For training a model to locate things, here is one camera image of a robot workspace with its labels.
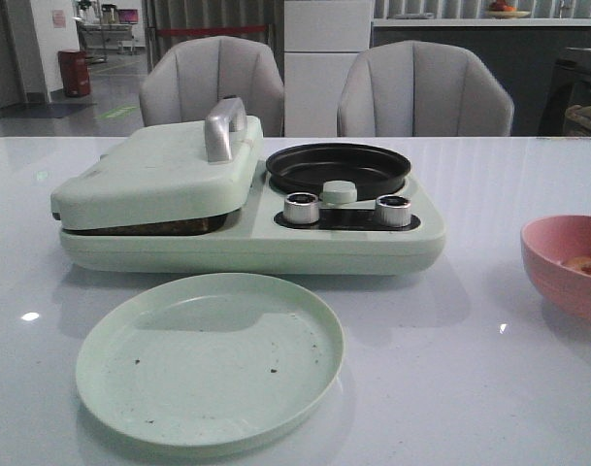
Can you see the white bread slice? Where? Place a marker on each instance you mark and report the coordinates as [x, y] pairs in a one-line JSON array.
[[187, 227]]

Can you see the mint green breakfast maker lid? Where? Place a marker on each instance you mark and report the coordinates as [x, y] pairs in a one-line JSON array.
[[167, 172]]

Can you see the pink plastic bowl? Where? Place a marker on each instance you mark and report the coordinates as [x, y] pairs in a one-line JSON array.
[[545, 243]]

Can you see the orange shrimp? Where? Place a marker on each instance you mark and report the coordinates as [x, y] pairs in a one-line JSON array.
[[581, 264]]

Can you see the mint green breakfast maker base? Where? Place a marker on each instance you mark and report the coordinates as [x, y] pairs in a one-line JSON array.
[[251, 241]]

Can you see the left silver control knob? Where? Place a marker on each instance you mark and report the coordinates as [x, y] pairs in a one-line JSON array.
[[301, 208]]

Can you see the silver control knob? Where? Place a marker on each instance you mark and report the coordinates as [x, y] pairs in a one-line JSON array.
[[393, 211], [301, 208]]

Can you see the right silver control knob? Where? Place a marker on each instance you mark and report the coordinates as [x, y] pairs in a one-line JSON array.
[[393, 211]]

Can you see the black round frying pan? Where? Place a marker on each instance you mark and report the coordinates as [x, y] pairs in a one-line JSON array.
[[374, 171]]

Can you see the mint green round plate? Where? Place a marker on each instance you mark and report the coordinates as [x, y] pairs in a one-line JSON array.
[[211, 364]]

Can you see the right grey upholstered chair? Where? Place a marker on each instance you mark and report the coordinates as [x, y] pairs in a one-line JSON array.
[[422, 89]]

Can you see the grey upholstered chair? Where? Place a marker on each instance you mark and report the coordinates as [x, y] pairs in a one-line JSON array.
[[422, 89], [193, 76]]

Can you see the left grey upholstered chair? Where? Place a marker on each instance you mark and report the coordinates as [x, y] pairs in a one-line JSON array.
[[193, 76]]

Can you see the white cabinet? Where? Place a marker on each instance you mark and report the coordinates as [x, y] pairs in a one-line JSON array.
[[321, 41]]

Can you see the red bin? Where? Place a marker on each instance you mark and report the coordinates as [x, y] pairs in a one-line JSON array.
[[74, 73]]

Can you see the grey kitchen counter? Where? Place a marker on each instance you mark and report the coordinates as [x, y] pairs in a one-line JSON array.
[[520, 53]]

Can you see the fruit plate on counter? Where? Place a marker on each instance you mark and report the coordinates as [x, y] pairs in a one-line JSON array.
[[501, 9]]

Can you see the beige cushion at right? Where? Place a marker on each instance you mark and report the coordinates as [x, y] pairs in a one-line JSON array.
[[577, 121]]

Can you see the dark appliance at right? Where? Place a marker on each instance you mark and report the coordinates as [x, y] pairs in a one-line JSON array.
[[570, 85]]

